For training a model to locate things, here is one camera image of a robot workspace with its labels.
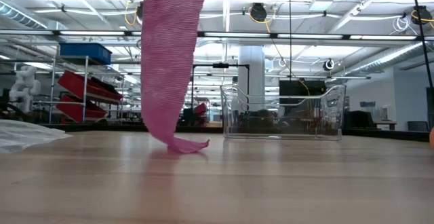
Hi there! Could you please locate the pink elastic bandage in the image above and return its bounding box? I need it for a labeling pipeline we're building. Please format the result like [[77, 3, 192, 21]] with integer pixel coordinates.
[[140, 0, 212, 154]]

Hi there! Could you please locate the clear plastic zip bag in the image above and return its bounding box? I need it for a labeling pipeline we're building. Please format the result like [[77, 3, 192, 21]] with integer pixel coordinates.
[[0, 119, 73, 154]]

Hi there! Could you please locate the small red container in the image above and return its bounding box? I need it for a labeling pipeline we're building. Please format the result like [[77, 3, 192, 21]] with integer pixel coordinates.
[[193, 102, 209, 117]]

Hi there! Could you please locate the white building column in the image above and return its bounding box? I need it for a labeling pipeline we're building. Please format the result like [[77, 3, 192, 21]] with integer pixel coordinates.
[[237, 45, 267, 113]]

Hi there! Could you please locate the clear plastic bin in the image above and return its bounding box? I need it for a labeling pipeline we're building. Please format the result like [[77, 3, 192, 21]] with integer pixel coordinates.
[[220, 83, 347, 141]]

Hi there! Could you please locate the metal shelf rack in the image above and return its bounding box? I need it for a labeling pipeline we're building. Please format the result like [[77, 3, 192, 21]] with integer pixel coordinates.
[[48, 43, 125, 125]]

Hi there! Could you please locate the red storage bin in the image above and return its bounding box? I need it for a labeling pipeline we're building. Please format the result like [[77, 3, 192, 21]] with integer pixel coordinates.
[[57, 70, 124, 102], [55, 94, 108, 123]]

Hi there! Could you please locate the blue storage bin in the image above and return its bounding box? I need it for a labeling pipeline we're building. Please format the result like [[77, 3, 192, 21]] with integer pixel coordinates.
[[59, 42, 113, 66]]

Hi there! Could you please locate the black office chair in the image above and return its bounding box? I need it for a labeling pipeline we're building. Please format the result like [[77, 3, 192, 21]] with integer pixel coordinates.
[[344, 109, 378, 130]]

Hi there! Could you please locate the wooden desk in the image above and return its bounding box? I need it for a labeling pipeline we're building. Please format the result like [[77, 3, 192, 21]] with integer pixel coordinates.
[[372, 119, 398, 131]]

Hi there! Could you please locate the thin black slanted pole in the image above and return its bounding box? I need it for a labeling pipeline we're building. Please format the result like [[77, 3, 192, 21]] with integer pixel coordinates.
[[410, 0, 434, 90]]

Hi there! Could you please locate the black gantry frame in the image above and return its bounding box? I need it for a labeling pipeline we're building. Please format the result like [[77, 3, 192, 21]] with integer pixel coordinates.
[[191, 62, 251, 116]]

